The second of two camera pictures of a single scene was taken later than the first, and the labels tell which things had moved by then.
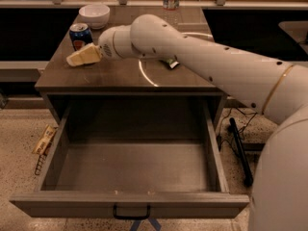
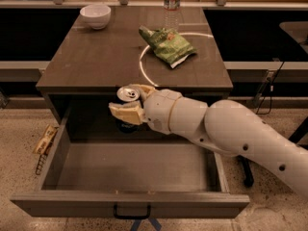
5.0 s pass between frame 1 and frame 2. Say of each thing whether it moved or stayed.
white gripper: moved
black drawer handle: stayed
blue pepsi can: moved
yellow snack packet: stayed
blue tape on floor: stayed
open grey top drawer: stayed
